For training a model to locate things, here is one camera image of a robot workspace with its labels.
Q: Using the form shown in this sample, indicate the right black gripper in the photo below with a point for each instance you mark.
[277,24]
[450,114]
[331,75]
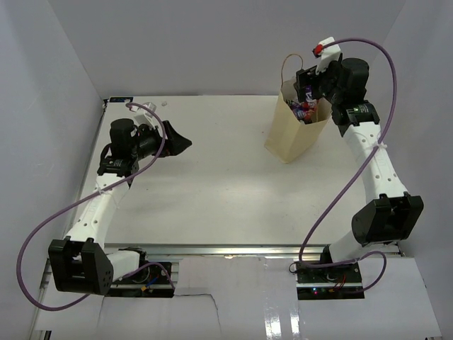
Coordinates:
[304,78]

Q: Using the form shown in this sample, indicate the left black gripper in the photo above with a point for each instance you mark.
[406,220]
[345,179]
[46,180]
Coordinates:
[175,143]

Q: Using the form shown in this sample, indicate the purple white snack pouch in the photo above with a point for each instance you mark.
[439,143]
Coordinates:
[306,108]

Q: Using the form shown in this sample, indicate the large blue purple snack bag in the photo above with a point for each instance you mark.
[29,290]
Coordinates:
[294,106]

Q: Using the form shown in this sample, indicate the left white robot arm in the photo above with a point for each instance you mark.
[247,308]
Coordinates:
[79,262]

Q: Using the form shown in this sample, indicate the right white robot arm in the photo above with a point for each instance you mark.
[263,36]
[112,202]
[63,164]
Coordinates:
[390,212]

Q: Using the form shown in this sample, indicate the tan paper bag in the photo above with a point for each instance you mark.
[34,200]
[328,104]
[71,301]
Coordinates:
[289,137]

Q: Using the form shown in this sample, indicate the black XDOF label sticker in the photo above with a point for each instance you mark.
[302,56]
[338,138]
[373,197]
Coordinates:
[120,99]

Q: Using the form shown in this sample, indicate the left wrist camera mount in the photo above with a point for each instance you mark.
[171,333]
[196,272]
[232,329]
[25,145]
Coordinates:
[144,116]

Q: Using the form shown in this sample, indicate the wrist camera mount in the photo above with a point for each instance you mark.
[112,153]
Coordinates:
[144,116]
[326,54]

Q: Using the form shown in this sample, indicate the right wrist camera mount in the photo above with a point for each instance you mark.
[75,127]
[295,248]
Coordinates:
[326,54]

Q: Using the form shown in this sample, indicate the aluminium table frame rail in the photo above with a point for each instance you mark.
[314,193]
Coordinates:
[177,251]

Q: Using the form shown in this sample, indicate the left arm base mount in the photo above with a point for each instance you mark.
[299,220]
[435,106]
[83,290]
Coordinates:
[151,282]

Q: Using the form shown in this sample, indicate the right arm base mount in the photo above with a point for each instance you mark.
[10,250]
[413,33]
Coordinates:
[333,283]

